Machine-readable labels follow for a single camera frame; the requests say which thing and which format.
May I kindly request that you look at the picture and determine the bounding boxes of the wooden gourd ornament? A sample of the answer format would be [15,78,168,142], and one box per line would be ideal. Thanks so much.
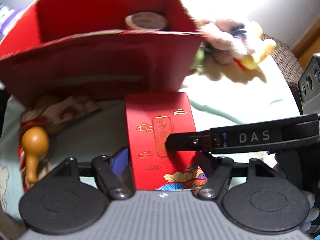
[21,126,49,184]

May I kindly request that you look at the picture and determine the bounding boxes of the red gold gift box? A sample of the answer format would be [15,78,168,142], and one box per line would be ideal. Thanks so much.
[125,92,207,192]

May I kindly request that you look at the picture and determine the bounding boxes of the cartoon print bed sheet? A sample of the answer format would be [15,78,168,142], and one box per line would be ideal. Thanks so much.
[0,55,301,221]

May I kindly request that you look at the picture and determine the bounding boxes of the red cardboard box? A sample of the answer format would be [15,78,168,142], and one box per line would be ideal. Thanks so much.
[1,0,203,107]

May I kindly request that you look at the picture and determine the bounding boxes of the green face plush toy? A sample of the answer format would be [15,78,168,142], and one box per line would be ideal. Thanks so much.
[190,47,205,70]

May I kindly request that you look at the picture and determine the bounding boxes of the pink plush toy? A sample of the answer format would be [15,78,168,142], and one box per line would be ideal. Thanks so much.
[204,42,235,65]

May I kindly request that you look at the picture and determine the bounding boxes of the yellow bear plush toy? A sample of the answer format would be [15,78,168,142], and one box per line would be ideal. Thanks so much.
[234,21,277,70]

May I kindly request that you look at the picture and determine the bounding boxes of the brown patterned blanket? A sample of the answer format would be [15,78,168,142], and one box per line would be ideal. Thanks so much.
[261,33,303,89]

